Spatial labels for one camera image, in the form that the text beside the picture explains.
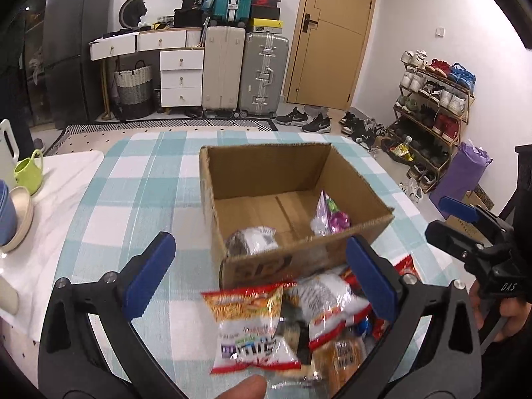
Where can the person's right hand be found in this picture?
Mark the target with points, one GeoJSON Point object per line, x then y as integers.
{"type": "Point", "coordinates": [510, 316]}

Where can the white and red snack packet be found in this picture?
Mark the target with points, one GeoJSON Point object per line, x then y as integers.
{"type": "Point", "coordinates": [328, 299]}

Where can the grey snack packet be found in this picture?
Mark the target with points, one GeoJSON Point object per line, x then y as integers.
{"type": "Point", "coordinates": [253, 240]}

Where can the white sneakers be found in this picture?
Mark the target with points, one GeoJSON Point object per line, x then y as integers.
{"type": "Point", "coordinates": [413, 191]}

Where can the white jug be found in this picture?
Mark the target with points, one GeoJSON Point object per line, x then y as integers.
{"type": "Point", "coordinates": [7, 141]}

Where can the red and black shoe box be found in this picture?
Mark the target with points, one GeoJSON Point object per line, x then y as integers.
{"type": "Point", "coordinates": [266, 2]}

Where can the beige suitcase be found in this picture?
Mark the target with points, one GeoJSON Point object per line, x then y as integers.
{"type": "Point", "coordinates": [222, 70]}

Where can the black storage box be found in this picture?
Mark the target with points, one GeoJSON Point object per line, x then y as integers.
{"type": "Point", "coordinates": [188, 17]}

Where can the pile of shoes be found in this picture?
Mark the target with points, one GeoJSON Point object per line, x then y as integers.
{"type": "Point", "coordinates": [361, 129]}

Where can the green mug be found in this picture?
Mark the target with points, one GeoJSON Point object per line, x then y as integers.
{"type": "Point", "coordinates": [28, 174]}

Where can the blue bowl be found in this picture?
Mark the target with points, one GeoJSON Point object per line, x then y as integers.
{"type": "Point", "coordinates": [6, 216]}

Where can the purple bag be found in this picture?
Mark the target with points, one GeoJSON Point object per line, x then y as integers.
{"type": "Point", "coordinates": [461, 174]}

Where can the clear pink green candy packet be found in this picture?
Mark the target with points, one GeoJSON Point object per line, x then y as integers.
{"type": "Point", "coordinates": [330, 216]}

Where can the person's left hand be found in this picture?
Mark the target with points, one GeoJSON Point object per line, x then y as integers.
{"type": "Point", "coordinates": [243, 388]}

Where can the small cardboard box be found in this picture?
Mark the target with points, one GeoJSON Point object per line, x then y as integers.
{"type": "Point", "coordinates": [478, 199]}

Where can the yellow and black shoe box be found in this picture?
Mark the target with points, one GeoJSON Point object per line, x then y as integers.
{"type": "Point", "coordinates": [266, 25]}

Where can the shoe rack with shoes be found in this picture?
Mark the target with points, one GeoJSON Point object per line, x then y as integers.
{"type": "Point", "coordinates": [432, 108]}

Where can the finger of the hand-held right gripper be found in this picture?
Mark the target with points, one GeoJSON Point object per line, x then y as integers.
{"type": "Point", "coordinates": [449, 239]}
{"type": "Point", "coordinates": [457, 208]}

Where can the white drawer dresser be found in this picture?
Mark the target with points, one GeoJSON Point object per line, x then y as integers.
{"type": "Point", "coordinates": [181, 79]}

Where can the silver suitcase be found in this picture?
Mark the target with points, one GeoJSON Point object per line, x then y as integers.
{"type": "Point", "coordinates": [264, 75]}

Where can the woven laundry basket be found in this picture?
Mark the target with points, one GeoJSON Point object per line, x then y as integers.
{"type": "Point", "coordinates": [133, 91]}

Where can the red cone snack packet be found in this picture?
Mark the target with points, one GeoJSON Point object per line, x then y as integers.
{"type": "Point", "coordinates": [408, 268]}

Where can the clear cake packet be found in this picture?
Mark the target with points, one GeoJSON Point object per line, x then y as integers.
{"type": "Point", "coordinates": [338, 361]}

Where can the orange noodle snack packet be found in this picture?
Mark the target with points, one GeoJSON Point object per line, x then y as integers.
{"type": "Point", "coordinates": [245, 316]}

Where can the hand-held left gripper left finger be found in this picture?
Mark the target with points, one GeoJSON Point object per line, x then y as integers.
{"type": "Point", "coordinates": [151, 268]}

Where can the dark grey fridge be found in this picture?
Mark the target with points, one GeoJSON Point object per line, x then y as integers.
{"type": "Point", "coordinates": [75, 50]}

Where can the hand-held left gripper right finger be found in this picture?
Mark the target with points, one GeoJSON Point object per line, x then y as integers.
{"type": "Point", "coordinates": [374, 278]}

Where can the blue cookie packet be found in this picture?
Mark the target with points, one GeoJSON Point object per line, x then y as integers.
{"type": "Point", "coordinates": [365, 327]}

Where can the brown cardboard box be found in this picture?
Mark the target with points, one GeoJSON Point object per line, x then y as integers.
{"type": "Point", "coordinates": [266, 166]}

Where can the yellow packet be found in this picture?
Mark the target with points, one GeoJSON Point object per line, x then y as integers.
{"type": "Point", "coordinates": [403, 149]}

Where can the black sneaker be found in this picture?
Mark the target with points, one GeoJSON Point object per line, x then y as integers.
{"type": "Point", "coordinates": [316, 124]}
{"type": "Point", "coordinates": [293, 117]}

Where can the wooden door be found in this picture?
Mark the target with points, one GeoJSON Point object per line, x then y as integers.
{"type": "Point", "coordinates": [332, 50]}

